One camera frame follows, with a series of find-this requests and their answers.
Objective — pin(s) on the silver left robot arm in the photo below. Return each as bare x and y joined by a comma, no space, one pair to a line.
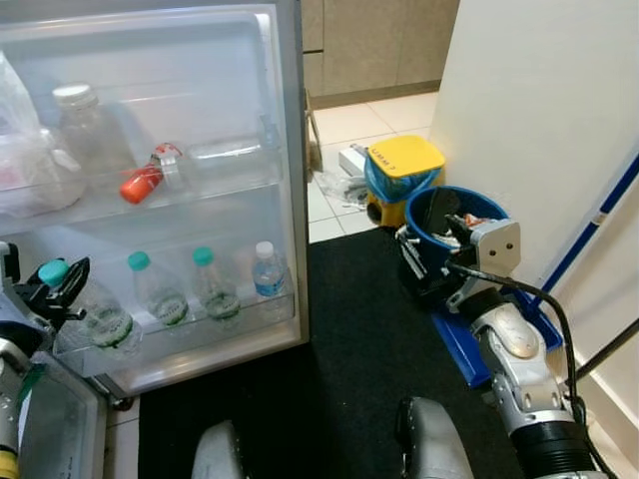
8,359

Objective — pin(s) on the bin with yellow lid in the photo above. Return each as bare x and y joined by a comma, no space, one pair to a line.
404,155

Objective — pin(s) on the grey robot left leg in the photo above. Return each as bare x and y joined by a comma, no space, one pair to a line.
218,454

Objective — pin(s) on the white fridge door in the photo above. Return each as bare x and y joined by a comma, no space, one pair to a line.
200,60

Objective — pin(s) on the small white box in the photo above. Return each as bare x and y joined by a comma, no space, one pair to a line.
354,160

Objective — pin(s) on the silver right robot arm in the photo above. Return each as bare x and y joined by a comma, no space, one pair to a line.
519,349

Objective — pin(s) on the water bottle with white cap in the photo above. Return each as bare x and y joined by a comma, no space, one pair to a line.
270,284

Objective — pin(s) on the grey robot leg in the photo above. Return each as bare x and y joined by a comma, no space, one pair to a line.
218,454
434,444

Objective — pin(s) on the small bottle with orange cap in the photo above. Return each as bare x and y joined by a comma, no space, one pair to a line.
140,185

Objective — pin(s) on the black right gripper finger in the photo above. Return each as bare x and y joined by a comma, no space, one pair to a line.
414,261

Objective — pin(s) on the grey robot right leg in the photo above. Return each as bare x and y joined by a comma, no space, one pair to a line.
434,444

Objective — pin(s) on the clear water bottle teal cap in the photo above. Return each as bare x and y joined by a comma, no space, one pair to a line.
160,299
217,294
105,324

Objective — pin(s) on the rubbish pile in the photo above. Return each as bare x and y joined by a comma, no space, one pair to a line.
459,225

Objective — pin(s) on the grey fridge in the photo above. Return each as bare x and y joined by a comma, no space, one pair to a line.
60,429

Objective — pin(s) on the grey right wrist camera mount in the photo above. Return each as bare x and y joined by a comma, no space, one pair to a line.
496,249

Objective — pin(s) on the clear plastic bag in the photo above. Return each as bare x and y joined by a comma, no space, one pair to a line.
339,190

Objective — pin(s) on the clear jar with white lid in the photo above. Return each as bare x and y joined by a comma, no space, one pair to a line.
90,140

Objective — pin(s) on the clear fridge door shelf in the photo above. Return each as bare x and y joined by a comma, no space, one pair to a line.
230,195
250,329

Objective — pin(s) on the grey kitchen cabinets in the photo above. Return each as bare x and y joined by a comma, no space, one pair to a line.
379,40

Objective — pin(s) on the blue plastic bucket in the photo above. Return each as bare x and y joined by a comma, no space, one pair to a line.
417,222

